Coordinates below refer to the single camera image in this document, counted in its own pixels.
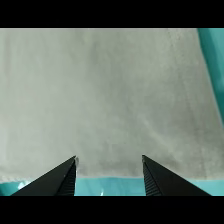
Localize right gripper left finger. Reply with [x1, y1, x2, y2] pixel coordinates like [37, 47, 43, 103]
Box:
[11, 155, 78, 197]

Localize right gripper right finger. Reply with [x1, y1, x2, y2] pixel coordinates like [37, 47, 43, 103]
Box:
[141, 154, 212, 197]

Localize pale grey garment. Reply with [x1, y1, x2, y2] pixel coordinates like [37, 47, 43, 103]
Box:
[0, 28, 224, 183]

